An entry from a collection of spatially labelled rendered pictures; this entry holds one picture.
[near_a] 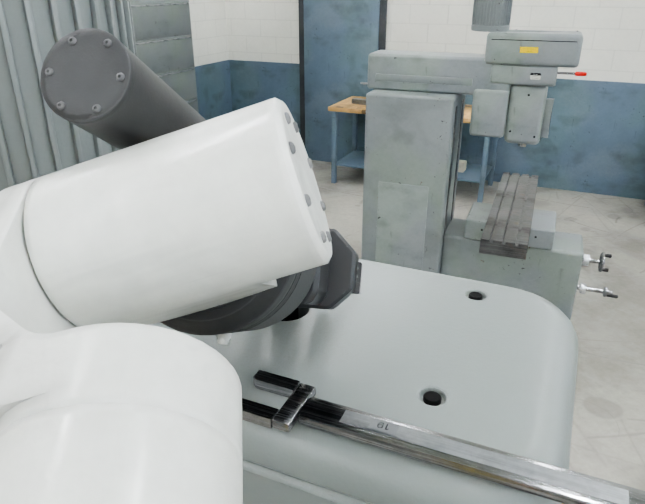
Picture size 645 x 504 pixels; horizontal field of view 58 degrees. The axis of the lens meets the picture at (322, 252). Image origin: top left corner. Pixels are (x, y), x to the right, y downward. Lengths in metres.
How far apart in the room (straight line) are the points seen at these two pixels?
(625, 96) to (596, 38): 0.66
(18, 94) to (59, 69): 0.24
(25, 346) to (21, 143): 0.33
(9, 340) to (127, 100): 0.09
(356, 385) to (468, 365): 0.08
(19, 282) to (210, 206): 0.07
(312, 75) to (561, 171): 3.16
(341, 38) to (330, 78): 0.49
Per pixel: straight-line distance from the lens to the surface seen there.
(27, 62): 0.48
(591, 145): 7.03
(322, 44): 7.47
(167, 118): 0.25
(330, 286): 0.39
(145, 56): 5.80
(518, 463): 0.34
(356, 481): 0.35
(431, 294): 0.50
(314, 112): 7.64
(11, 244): 0.22
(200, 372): 0.16
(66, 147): 0.49
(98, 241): 0.21
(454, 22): 7.03
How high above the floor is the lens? 2.13
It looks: 25 degrees down
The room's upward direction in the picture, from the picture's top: straight up
